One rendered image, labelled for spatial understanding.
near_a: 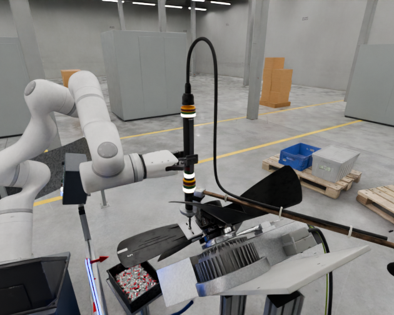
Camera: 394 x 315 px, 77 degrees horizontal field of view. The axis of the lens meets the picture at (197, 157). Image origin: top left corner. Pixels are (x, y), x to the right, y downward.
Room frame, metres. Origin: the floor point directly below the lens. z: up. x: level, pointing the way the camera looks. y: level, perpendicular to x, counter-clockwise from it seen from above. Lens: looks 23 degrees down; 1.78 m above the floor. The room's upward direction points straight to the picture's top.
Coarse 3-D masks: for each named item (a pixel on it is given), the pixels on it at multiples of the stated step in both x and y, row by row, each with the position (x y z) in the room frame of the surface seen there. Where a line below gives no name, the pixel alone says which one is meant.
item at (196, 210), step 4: (204, 188) 0.71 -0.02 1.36; (196, 192) 0.69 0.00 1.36; (200, 192) 0.68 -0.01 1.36; (192, 196) 0.69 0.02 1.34; (196, 196) 0.69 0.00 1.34; (200, 196) 0.68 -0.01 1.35; (204, 196) 0.71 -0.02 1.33; (196, 200) 0.68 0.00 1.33; (200, 200) 0.68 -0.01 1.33; (184, 204) 0.74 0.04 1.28; (180, 208) 0.72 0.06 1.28; (184, 208) 0.72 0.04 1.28; (196, 208) 0.69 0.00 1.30; (184, 212) 0.69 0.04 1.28; (188, 212) 0.69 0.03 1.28; (192, 212) 0.69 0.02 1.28; (196, 212) 0.70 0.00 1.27
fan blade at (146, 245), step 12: (156, 228) 0.74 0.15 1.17; (168, 228) 0.72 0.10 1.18; (180, 228) 0.72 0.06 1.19; (132, 240) 0.69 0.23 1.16; (144, 240) 0.67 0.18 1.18; (156, 240) 0.66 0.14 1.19; (168, 240) 0.66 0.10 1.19; (180, 240) 0.66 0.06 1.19; (120, 252) 0.62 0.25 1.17; (132, 252) 0.61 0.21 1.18; (144, 252) 0.60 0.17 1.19; (156, 252) 0.60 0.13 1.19; (132, 264) 0.54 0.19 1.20
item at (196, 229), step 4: (192, 220) 0.77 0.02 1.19; (180, 224) 0.75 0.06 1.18; (184, 224) 0.74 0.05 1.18; (188, 224) 0.74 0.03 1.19; (192, 224) 0.74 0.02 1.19; (196, 224) 0.74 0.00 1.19; (184, 228) 0.72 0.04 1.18; (192, 228) 0.72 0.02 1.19; (196, 228) 0.72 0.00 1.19; (184, 232) 0.70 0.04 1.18; (188, 232) 0.70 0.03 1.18; (192, 232) 0.70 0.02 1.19; (196, 232) 0.70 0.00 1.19; (200, 232) 0.70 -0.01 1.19; (188, 236) 0.68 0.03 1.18; (192, 236) 0.68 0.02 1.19
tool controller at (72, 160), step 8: (64, 160) 1.21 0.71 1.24; (72, 160) 1.20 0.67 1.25; (80, 160) 1.22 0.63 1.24; (64, 168) 1.11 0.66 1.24; (72, 168) 1.10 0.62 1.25; (64, 176) 1.06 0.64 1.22; (72, 176) 1.07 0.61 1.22; (64, 184) 1.05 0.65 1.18; (72, 184) 1.06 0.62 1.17; (80, 184) 1.08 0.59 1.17; (64, 192) 1.04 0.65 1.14; (72, 192) 1.06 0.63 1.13; (80, 192) 1.08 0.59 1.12; (64, 200) 1.04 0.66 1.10; (72, 200) 1.06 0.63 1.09; (80, 200) 1.07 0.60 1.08
